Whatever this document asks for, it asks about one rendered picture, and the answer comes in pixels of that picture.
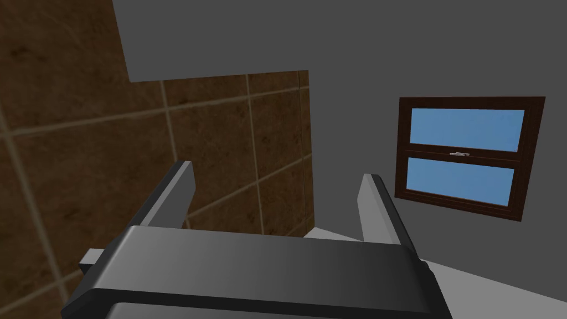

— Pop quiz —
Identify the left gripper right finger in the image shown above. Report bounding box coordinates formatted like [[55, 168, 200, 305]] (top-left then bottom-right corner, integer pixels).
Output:
[[357, 173, 417, 254]]

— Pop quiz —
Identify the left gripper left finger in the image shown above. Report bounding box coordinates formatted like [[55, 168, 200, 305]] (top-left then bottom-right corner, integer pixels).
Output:
[[128, 160, 197, 230]]

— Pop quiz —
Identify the dark brown framed window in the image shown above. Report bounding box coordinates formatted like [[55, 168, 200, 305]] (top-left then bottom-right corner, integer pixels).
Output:
[[394, 96, 547, 222]]

